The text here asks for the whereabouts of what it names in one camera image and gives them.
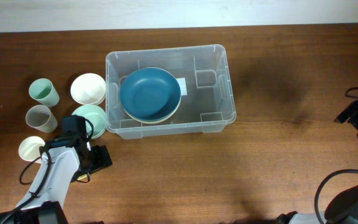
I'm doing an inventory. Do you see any cream cup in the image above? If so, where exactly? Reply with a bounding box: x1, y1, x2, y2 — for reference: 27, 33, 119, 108
18, 136, 45, 162

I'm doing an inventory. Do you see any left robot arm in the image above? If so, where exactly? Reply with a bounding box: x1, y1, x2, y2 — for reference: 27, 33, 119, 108
0, 115, 112, 223

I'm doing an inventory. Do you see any mint green cup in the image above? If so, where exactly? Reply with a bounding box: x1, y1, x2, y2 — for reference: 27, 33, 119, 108
29, 78, 60, 107

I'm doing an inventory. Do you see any cream large bowl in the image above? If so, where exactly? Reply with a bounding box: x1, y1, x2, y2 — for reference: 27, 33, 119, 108
119, 67, 182, 125

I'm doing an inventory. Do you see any yellow small bowl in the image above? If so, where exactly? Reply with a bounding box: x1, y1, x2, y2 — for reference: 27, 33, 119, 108
76, 173, 90, 183

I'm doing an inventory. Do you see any grey translucent cup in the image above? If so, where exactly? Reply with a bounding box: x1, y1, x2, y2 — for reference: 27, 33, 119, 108
25, 105, 58, 133

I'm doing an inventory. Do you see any white small bowl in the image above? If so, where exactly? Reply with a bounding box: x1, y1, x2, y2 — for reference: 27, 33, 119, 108
70, 73, 106, 105

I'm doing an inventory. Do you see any white label in bin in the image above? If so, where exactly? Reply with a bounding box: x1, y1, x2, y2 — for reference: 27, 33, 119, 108
177, 78, 187, 96

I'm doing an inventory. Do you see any mint green small bowl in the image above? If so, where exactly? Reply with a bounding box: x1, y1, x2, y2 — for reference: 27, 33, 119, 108
72, 105, 106, 139

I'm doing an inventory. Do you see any clear plastic storage bin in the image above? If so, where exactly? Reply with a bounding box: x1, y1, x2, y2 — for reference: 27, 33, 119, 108
106, 44, 237, 139

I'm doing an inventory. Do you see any dark blue large bowl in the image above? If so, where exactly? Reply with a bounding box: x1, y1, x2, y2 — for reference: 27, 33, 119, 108
119, 67, 181, 122

